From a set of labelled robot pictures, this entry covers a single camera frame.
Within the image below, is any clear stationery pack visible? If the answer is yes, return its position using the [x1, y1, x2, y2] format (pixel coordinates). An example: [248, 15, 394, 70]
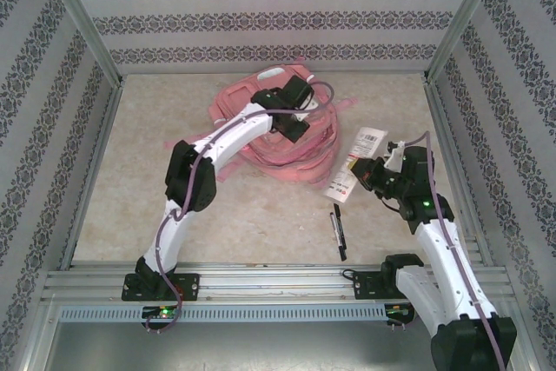
[321, 126, 388, 205]

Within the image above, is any pink backpack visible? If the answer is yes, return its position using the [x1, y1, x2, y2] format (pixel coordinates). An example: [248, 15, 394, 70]
[163, 57, 361, 192]

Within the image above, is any grey metal panel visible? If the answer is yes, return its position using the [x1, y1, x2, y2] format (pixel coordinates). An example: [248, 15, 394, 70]
[43, 321, 513, 371]

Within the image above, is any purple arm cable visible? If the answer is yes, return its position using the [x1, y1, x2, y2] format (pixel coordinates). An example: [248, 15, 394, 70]
[403, 129, 509, 371]
[145, 79, 335, 334]

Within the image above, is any aluminium side rail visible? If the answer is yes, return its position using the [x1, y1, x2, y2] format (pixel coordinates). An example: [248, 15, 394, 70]
[423, 75, 496, 268]
[58, 83, 125, 271]

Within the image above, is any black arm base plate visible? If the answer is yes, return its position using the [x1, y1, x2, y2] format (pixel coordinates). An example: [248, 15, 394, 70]
[352, 268, 431, 301]
[122, 272, 202, 302]

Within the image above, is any aluminium mounting rail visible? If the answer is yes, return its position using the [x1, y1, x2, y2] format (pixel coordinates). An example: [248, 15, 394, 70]
[41, 262, 513, 302]

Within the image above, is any slotted grey cable duct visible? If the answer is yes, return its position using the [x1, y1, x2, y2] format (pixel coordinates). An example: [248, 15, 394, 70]
[58, 303, 414, 323]

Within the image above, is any aluminium frame post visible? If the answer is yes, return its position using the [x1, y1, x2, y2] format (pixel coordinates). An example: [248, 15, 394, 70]
[36, 0, 125, 88]
[425, 0, 509, 85]

